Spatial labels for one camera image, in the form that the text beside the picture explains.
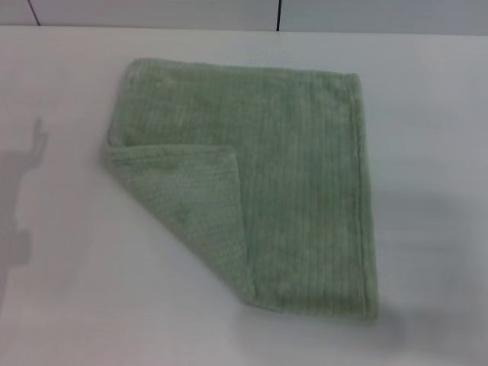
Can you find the green ribbed towel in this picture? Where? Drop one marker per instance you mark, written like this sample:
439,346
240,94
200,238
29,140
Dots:
289,183

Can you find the black vertical wall strip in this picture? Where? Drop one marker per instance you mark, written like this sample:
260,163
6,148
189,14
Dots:
278,15

